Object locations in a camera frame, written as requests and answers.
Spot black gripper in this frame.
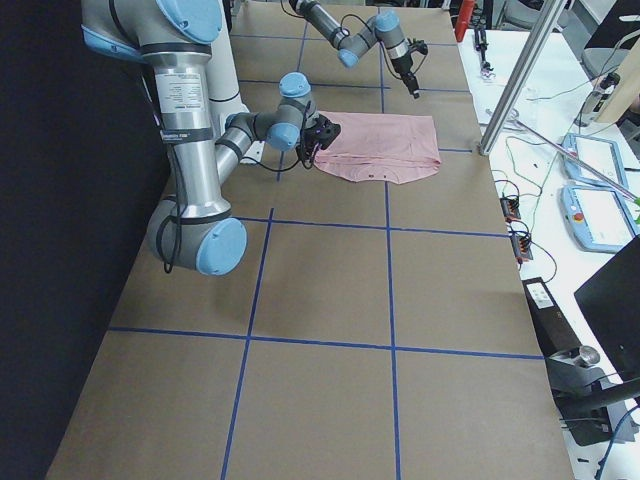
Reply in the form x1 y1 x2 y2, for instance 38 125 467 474
387 39 428 99
296 114 341 165

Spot pink Snoopy t-shirt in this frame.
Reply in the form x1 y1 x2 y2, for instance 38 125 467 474
314 112 441 185

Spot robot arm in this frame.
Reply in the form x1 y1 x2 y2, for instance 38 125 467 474
289 1 428 99
81 1 341 276

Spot blue tape grid lines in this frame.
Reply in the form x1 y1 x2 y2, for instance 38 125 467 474
107 9 546 480

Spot black selfie stick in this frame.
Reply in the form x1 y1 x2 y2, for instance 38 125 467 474
474 26 495 80

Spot orange circuit board far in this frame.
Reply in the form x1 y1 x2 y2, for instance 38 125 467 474
499 196 522 223

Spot orange circuit board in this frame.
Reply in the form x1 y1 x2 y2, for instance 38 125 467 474
508 224 533 265
499 196 522 223

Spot orange circuit board near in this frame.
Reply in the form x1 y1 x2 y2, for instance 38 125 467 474
508 224 533 265

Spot upper teach pendant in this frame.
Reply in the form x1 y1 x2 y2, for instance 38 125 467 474
562 133 629 188

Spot teach pendant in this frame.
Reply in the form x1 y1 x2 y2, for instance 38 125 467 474
560 185 639 254
562 133 629 188

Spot lower teach pendant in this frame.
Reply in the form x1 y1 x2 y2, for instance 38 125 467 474
560 185 639 254

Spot black power box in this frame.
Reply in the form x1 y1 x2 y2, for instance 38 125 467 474
522 277 582 366

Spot black monitor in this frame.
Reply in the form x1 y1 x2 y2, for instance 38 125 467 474
574 237 640 380

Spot aluminium frame post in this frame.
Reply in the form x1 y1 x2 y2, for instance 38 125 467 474
478 0 566 156

